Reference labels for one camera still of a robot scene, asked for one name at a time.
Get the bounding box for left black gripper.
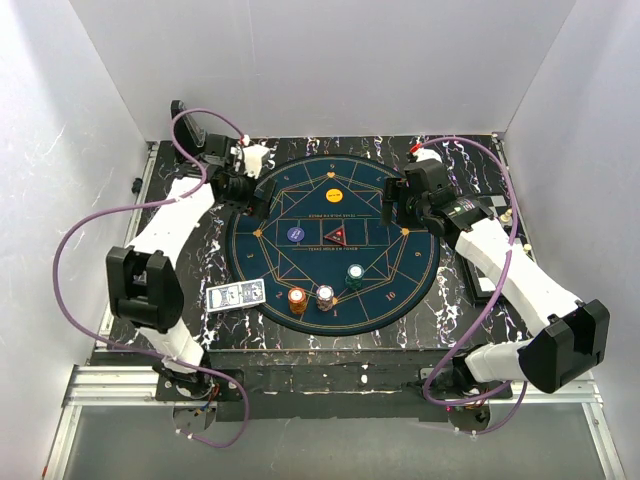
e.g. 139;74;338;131
218;166;276;222

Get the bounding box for purple small blind button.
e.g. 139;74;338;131
286;226;305;243

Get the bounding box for yellow round dealer button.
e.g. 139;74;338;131
325;188;344;203

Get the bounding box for red black triangle marker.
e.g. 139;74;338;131
324;226;347;246

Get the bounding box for red yellow chip stack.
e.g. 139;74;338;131
288;288;307;315

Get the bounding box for blue white chip stack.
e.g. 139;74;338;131
316;285;334;311

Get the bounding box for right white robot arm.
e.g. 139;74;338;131
381;159;610;398

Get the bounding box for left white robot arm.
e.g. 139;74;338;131
106;137;275;400

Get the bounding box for green poker chip stack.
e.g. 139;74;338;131
345;264;364;290

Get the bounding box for round blue poker mat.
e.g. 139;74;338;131
225;155;440;336

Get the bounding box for black card shoe stand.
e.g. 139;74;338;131
174;114;207;157

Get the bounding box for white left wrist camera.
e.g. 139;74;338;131
240;144;270;179

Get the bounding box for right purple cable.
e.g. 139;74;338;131
409;136;529;437

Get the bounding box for purple cable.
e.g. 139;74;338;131
409;136;529;437
52;109;251;449

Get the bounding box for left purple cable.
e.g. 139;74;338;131
52;109;251;449

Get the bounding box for aluminium frame rail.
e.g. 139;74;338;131
42;366;159;479

